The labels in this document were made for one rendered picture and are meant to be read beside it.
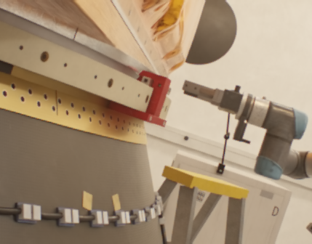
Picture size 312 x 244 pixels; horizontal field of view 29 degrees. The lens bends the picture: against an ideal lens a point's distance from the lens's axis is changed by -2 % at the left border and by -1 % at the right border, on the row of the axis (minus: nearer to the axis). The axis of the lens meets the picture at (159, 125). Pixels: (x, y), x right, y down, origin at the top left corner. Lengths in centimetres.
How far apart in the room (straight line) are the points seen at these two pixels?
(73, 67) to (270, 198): 382
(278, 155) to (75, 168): 76
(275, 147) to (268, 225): 309
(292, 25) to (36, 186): 808
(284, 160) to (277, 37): 721
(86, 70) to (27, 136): 13
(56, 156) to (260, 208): 378
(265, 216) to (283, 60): 441
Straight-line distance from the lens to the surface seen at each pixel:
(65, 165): 90
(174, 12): 139
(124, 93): 99
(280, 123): 156
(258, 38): 871
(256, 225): 462
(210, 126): 854
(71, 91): 97
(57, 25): 90
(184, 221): 226
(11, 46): 80
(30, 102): 87
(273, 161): 156
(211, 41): 864
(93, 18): 80
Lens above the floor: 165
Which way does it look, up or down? level
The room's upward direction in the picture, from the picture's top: 19 degrees clockwise
